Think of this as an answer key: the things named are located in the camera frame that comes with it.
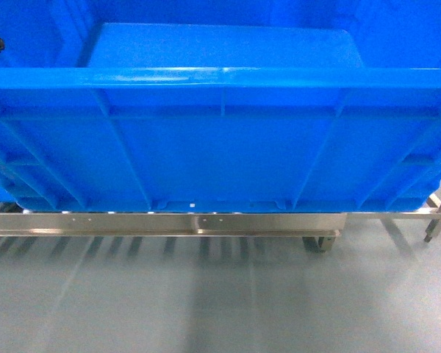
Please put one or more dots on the large blue plastic crate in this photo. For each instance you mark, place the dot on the large blue plastic crate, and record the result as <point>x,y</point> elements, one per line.
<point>220,106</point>

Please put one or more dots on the stainless steel shelf frame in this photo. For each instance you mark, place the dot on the stainless steel shelf frame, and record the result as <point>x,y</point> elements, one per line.
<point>318,230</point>

